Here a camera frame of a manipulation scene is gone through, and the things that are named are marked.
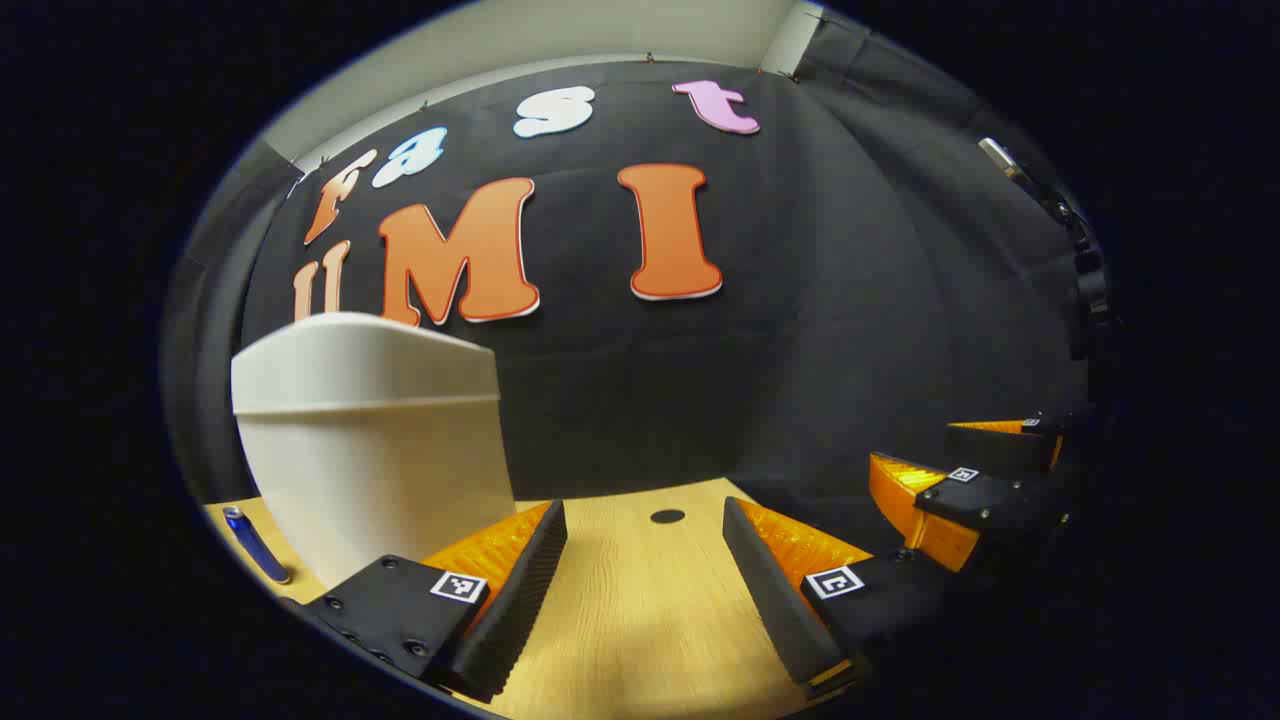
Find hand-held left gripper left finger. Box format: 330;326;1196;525
300;500;568;704

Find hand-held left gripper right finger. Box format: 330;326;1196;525
722;496;946;701

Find white desktop garbage bin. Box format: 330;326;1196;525
231;312;517;591

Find blue pop can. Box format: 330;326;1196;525
222;506;292;585

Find wooden desktop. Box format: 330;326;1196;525
205;478;873;720

